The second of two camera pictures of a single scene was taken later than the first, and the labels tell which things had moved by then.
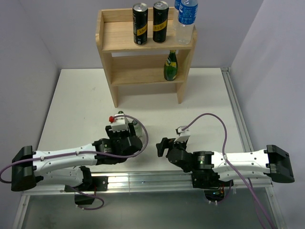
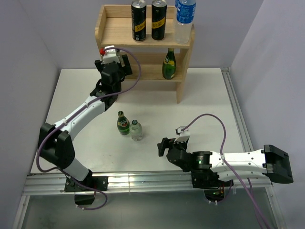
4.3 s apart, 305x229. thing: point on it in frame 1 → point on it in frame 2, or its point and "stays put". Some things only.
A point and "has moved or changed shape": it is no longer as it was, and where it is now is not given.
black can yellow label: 160,10 stays put
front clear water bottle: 187,16 stays put
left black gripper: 130,131 → 127,69
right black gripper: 165,143 stays put
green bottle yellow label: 170,68 has moved or changed shape
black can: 140,16 has moved or changed shape
